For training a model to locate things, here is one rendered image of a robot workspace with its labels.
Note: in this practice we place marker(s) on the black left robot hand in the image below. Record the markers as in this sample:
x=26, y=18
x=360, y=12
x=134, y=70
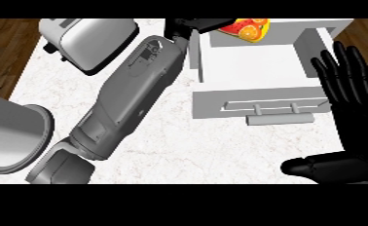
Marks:
x=184, y=27

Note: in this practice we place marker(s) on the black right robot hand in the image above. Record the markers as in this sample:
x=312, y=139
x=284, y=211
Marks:
x=346, y=113

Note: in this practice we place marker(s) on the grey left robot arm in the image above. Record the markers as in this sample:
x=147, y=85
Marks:
x=132, y=90

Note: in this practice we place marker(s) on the white open drawer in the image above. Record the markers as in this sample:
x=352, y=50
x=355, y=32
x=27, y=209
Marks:
x=253, y=66

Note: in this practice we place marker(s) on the silver toaster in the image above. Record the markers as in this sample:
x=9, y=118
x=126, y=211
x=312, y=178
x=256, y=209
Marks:
x=89, y=41

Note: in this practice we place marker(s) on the white cabinet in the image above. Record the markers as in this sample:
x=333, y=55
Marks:
x=307, y=27

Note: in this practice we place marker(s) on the grey round pot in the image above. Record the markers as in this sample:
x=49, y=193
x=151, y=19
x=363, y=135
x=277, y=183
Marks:
x=21, y=135

